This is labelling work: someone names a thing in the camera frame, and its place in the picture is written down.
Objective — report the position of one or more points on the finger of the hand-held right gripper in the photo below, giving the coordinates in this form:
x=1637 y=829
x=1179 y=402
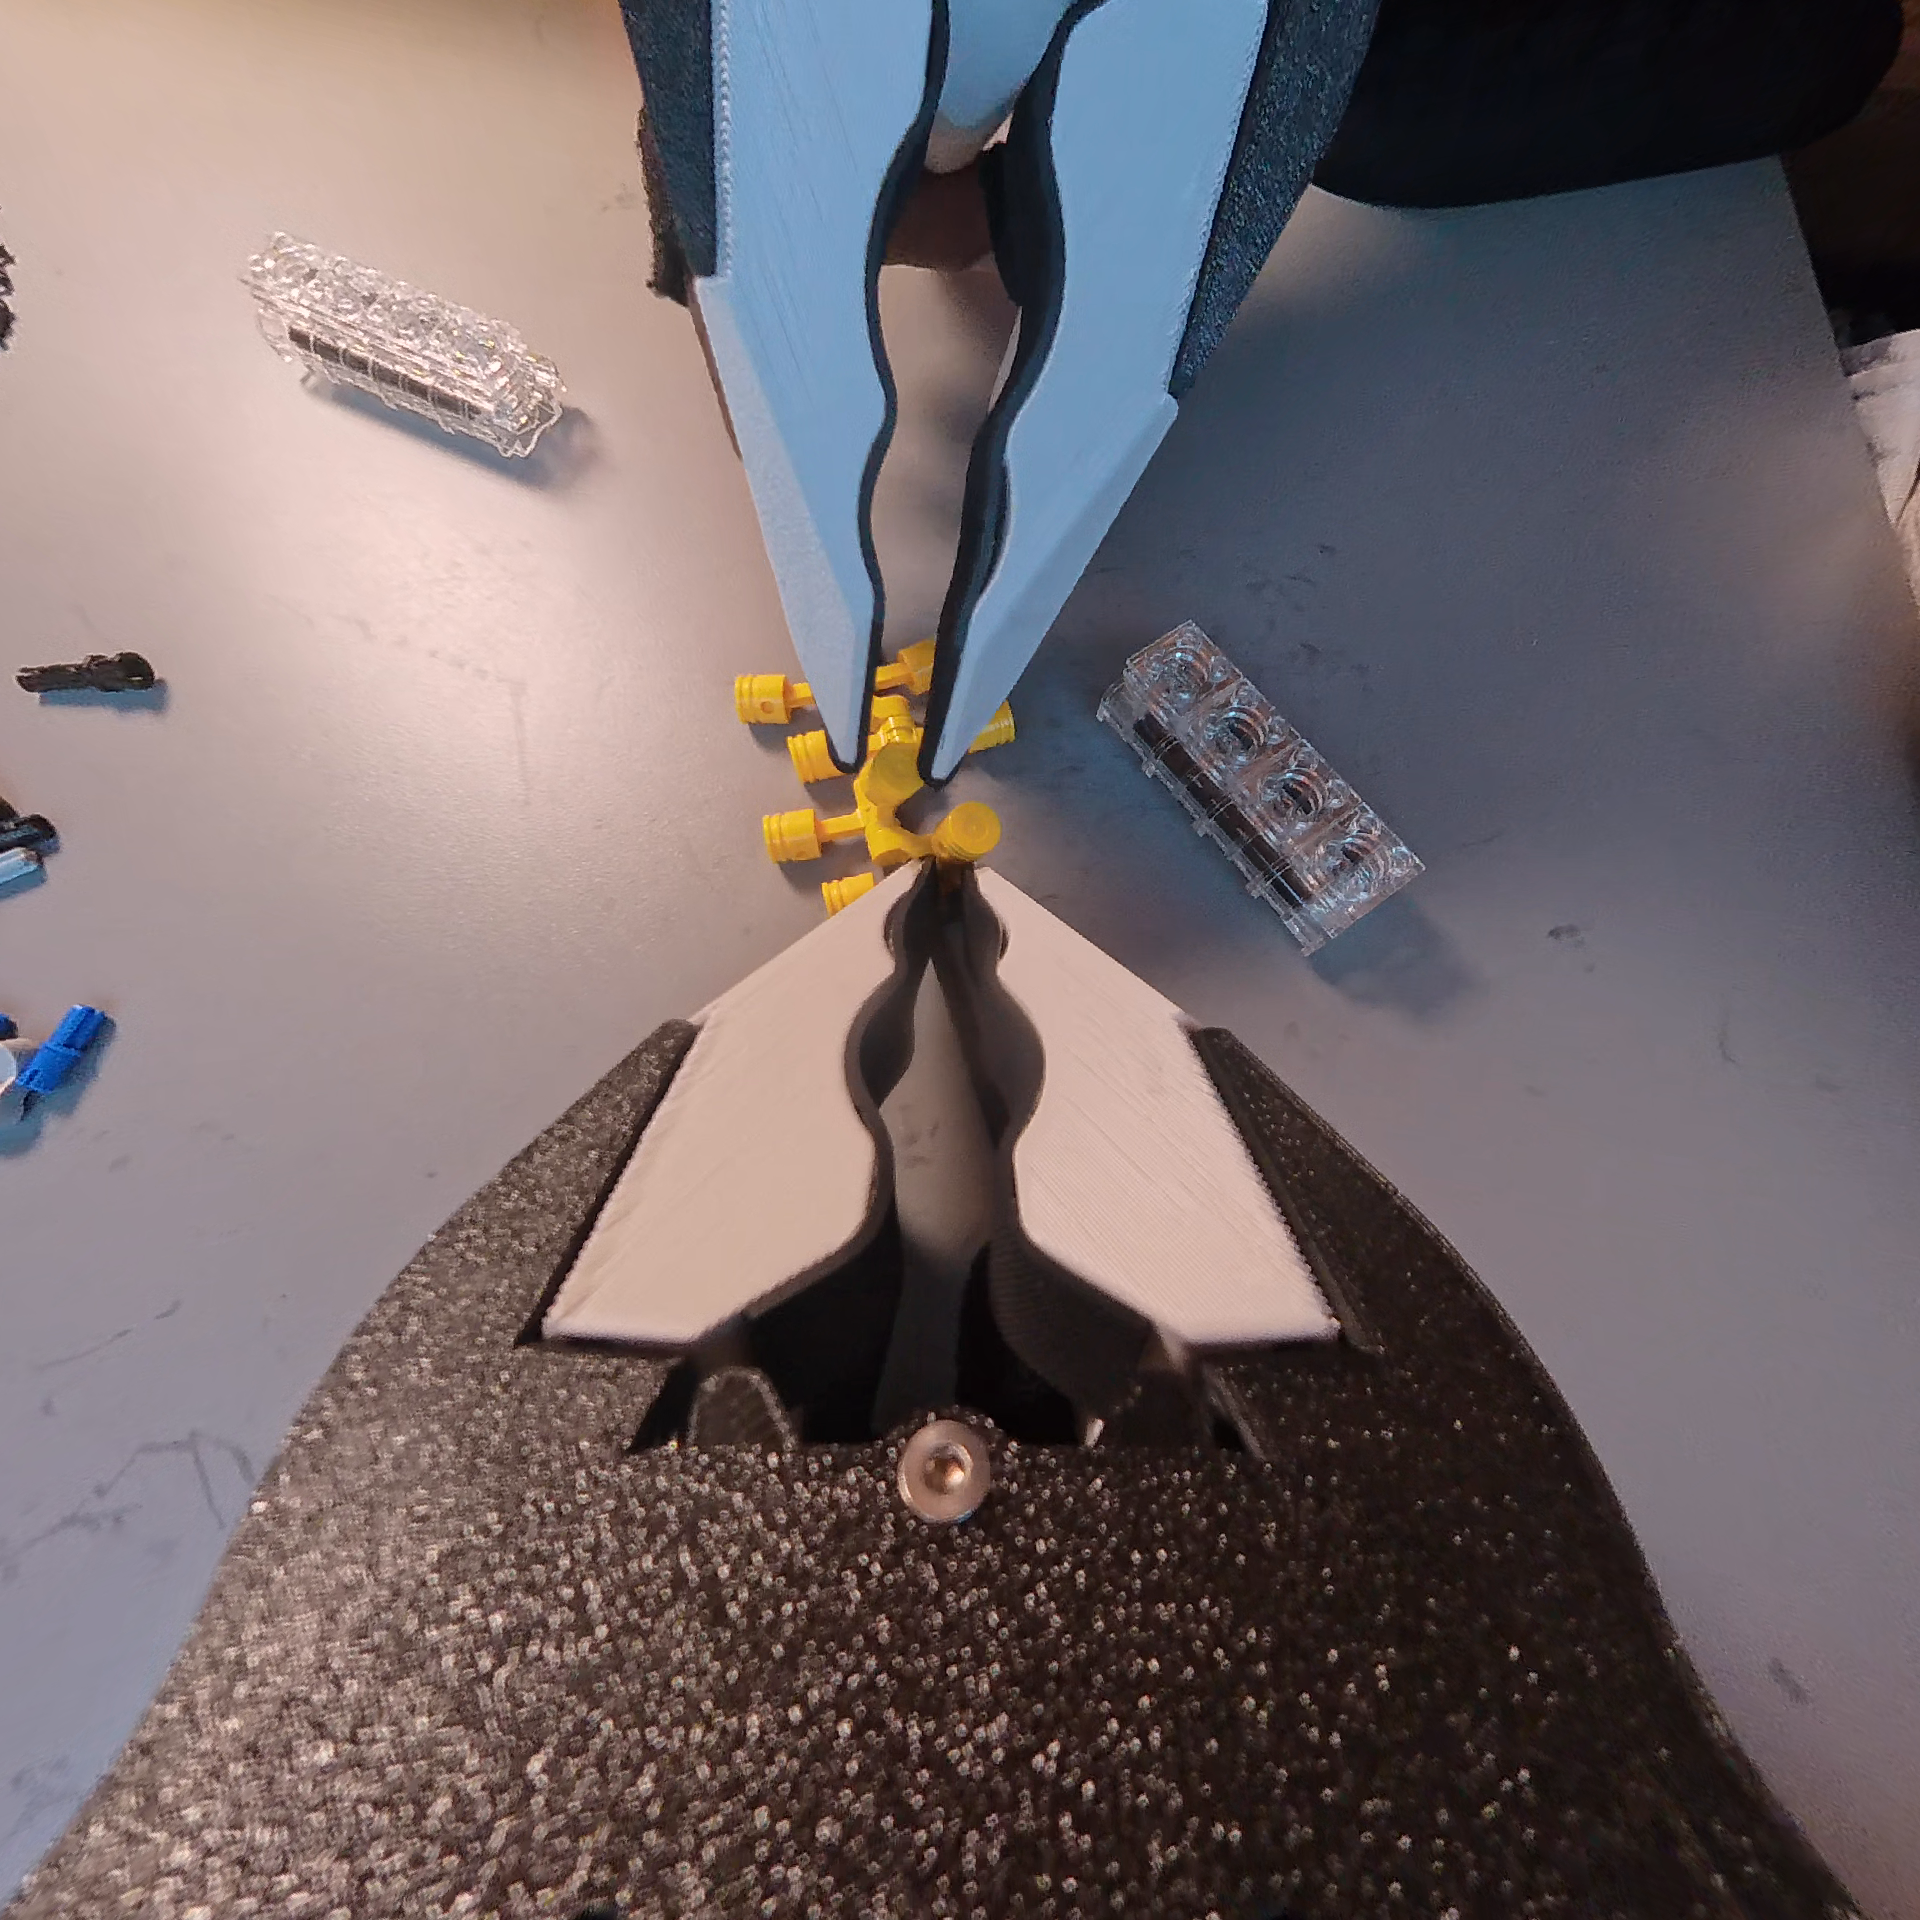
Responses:
x=1126 y=299
x=796 y=299

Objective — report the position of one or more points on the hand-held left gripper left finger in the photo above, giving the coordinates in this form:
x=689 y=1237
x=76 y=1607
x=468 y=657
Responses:
x=721 y=1184

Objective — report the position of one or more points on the person's right hand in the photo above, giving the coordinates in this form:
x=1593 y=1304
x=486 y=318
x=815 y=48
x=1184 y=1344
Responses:
x=945 y=225

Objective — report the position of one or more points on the clear toy cylinder block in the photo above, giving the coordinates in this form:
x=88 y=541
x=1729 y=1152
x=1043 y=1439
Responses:
x=1260 y=779
x=399 y=339

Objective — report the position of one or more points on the yellow piston crankshaft assembly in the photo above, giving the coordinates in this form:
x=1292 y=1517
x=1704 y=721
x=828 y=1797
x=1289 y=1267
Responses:
x=886 y=787

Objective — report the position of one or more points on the black chair armrest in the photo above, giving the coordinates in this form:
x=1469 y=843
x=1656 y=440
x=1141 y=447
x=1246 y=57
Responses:
x=1576 y=90

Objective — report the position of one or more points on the single black toy pin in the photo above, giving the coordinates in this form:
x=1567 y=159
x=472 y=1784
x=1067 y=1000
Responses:
x=83 y=672

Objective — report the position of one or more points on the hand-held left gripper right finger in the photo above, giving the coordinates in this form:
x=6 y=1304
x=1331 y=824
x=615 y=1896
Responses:
x=1171 y=1184

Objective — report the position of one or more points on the pile of small toy parts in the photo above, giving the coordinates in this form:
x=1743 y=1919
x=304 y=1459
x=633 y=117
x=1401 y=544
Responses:
x=68 y=1042

